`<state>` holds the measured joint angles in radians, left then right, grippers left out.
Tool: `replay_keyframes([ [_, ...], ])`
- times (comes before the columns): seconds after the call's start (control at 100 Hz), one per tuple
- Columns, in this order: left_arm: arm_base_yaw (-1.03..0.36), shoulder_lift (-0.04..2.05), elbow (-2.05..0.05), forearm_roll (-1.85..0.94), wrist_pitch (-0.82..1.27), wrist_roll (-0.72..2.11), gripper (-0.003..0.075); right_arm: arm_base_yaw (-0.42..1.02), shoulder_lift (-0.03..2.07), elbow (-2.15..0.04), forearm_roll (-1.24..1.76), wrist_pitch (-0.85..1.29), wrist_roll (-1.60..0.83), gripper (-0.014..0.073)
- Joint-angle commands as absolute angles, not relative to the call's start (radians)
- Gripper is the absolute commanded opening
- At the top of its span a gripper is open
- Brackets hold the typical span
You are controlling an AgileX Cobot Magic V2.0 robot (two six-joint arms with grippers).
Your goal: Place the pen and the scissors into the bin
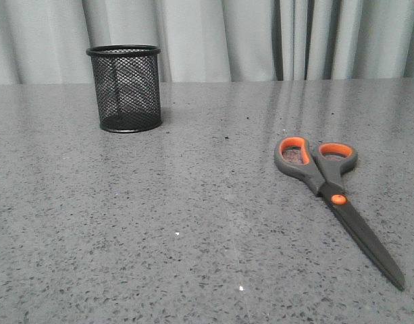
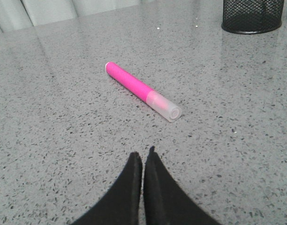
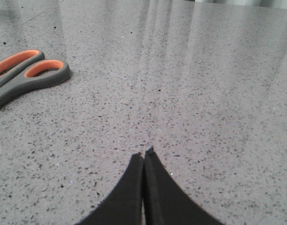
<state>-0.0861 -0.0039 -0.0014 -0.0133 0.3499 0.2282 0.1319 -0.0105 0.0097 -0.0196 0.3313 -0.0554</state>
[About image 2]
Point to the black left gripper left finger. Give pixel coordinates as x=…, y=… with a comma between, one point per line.
x=120, y=204

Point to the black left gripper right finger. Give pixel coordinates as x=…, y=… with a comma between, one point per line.
x=165, y=202

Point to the pink highlighter pen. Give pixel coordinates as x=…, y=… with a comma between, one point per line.
x=167, y=109

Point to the black mesh pen bin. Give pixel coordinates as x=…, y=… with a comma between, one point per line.
x=252, y=16

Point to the white curtain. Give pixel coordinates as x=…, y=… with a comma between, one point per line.
x=21, y=14

